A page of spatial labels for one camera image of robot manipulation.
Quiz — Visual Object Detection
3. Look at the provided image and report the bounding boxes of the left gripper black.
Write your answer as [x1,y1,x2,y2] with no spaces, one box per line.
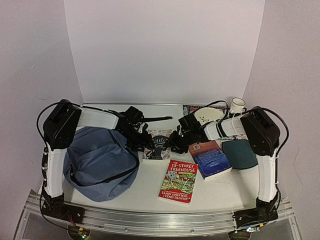
[121,127,157,153]

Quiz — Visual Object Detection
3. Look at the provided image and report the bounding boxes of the Little Women book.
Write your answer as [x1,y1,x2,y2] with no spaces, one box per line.
[142,129,172,164]

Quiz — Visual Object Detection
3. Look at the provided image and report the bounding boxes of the blue student backpack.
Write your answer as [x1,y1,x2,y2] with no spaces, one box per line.
[63,126,140,202]

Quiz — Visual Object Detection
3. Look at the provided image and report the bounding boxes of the red treehouse comic book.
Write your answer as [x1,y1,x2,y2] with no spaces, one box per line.
[158,159,199,205]

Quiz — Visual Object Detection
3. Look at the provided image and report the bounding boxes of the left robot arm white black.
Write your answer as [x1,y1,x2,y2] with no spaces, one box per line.
[42,99,154,219]

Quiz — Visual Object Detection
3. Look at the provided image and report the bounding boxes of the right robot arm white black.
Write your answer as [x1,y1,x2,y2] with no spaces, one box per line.
[166,106,283,203]

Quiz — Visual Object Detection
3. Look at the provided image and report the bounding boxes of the cream and blue plate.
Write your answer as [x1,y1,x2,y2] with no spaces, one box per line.
[193,107,225,126]

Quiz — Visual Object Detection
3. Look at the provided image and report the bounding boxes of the patterned black placemat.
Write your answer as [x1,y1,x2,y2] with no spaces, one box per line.
[182,105,248,140]

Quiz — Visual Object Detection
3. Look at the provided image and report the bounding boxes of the blue orange back-cover book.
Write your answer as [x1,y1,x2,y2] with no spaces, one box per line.
[188,140,233,181]

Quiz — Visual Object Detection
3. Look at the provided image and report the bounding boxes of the white enamel mug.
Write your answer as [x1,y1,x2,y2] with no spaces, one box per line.
[229,97,246,115]

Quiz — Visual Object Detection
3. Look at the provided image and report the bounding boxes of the dark teal square plate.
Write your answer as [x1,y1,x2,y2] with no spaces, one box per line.
[221,139,258,170]

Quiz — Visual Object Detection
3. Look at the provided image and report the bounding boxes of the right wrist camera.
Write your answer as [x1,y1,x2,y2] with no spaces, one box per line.
[176,116,190,135]

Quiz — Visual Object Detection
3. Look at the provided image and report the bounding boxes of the aluminium table front rail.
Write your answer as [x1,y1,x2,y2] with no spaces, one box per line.
[22,194,296,237]

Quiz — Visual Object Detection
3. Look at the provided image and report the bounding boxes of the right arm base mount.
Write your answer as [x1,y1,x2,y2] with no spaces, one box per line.
[232,198,278,230]

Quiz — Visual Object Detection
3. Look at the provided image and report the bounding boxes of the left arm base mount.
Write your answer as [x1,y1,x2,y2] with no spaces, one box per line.
[40,194,85,224]

